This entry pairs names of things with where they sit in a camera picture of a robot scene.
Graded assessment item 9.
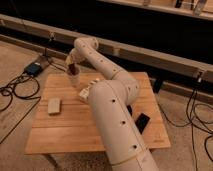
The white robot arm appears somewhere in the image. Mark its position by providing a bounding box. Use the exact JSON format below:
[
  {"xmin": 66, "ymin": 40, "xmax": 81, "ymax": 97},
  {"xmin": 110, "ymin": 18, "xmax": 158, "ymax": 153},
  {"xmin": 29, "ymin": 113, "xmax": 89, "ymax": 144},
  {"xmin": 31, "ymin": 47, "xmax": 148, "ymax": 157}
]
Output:
[{"xmin": 68, "ymin": 37, "xmax": 159, "ymax": 171}]

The long wooden rail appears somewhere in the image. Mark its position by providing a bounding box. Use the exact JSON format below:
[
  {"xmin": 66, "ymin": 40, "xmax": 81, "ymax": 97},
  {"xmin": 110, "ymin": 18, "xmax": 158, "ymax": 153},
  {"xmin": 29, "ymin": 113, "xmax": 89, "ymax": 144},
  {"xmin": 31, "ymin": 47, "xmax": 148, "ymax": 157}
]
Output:
[{"xmin": 0, "ymin": 14, "xmax": 213, "ymax": 83}]

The wooden board table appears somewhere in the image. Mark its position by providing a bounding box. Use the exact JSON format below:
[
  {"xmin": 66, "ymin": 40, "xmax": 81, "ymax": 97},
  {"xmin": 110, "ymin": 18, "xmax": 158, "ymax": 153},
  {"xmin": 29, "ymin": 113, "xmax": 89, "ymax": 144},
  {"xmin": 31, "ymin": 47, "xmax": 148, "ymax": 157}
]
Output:
[{"xmin": 25, "ymin": 72, "xmax": 170, "ymax": 154}]

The black power adapter box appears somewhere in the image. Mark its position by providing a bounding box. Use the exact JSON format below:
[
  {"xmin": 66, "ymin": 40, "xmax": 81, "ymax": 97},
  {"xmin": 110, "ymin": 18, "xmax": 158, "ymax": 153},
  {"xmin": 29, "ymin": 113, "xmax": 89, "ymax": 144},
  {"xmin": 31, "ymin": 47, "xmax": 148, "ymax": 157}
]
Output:
[{"xmin": 24, "ymin": 62, "xmax": 43, "ymax": 76}]

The black cables right floor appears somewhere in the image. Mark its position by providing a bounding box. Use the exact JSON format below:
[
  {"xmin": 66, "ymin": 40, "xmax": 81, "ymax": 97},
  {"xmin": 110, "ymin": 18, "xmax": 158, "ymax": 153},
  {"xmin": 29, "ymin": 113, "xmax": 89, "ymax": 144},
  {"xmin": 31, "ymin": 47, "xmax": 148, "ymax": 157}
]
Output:
[{"xmin": 158, "ymin": 77, "xmax": 213, "ymax": 164}]

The black cable on floor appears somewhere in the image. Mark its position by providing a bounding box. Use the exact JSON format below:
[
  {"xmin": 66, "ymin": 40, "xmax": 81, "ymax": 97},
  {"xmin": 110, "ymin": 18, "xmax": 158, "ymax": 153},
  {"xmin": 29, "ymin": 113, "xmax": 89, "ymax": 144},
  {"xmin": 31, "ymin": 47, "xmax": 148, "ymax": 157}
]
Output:
[{"xmin": 0, "ymin": 73, "xmax": 42, "ymax": 145}]

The white rectangular sponge block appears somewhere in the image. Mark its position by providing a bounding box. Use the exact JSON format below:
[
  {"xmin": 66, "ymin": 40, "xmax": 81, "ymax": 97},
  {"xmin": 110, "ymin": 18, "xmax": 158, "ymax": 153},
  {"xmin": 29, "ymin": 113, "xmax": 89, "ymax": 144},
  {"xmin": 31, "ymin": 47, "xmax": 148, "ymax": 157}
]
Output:
[{"xmin": 48, "ymin": 98, "xmax": 61, "ymax": 115}]

